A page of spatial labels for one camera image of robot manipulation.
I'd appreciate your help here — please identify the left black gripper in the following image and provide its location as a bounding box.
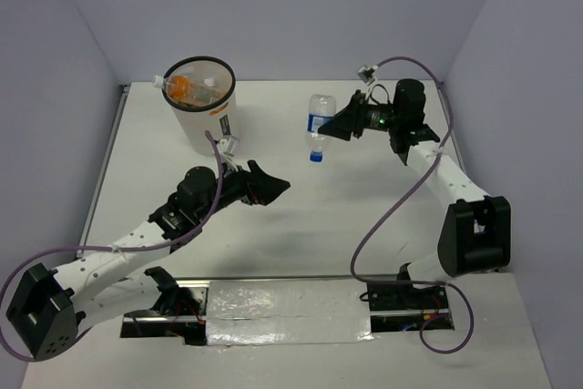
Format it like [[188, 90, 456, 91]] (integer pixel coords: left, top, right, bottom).
[[196, 158, 289, 221]]

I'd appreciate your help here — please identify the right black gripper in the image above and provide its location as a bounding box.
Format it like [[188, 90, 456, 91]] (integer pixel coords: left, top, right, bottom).
[[319, 89, 403, 140]]

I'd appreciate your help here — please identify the small blue cap bottle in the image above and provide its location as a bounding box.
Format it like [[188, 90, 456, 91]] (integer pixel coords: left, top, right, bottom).
[[306, 94, 336, 163]]

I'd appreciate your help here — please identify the blue label water bottle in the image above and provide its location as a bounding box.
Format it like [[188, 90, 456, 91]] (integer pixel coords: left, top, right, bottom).
[[204, 77, 216, 87]]

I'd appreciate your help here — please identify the long orange label bottle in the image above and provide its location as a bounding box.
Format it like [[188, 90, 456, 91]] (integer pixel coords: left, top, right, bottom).
[[152, 75, 225, 107]]

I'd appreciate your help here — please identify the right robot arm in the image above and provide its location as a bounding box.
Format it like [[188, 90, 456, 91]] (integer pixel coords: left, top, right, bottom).
[[318, 79, 511, 308]]

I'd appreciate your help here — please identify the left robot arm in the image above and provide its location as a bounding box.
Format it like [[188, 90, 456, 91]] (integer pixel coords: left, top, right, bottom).
[[6, 160, 291, 362]]

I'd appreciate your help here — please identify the white bin with black rim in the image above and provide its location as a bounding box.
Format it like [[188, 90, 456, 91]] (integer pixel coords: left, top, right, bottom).
[[160, 56, 240, 155]]

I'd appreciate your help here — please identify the silver tape strip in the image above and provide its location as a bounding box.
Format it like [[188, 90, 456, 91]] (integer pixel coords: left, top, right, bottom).
[[206, 279, 373, 346]]

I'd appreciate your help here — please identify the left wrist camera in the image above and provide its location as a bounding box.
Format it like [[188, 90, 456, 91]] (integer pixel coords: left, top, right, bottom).
[[216, 136, 239, 171]]

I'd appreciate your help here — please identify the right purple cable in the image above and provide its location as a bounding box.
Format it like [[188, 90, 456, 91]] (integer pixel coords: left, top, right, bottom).
[[350, 56, 476, 354]]

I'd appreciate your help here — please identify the purple cable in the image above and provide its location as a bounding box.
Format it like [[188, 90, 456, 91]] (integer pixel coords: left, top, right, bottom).
[[350, 56, 476, 354], [0, 129, 227, 363]]

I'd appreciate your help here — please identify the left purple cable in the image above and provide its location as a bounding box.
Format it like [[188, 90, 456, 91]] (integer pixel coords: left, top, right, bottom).
[[0, 129, 227, 363]]

